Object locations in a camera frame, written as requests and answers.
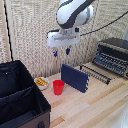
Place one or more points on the dark blue rectangular board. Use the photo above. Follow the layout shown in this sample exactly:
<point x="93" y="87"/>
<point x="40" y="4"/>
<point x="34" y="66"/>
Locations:
<point x="75" y="78"/>

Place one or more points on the black vertical pole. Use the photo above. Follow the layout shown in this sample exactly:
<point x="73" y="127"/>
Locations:
<point x="8" y="30"/>

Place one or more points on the red plastic cup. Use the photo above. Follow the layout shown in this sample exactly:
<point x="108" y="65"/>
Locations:
<point x="59" y="87"/>

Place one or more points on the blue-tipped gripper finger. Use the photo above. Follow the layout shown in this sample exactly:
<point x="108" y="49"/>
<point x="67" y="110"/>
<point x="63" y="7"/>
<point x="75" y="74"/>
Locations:
<point x="55" y="52"/>
<point x="68" y="51"/>

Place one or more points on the white bowl with yellow food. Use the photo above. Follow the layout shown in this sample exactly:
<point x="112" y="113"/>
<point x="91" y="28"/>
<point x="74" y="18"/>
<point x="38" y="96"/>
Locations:
<point x="41" y="82"/>

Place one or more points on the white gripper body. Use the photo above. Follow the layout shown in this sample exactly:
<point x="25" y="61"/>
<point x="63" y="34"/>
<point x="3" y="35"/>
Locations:
<point x="63" y="39"/>

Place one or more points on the black fabric storage box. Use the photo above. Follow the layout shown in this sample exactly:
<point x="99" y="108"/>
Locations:
<point x="20" y="96"/>

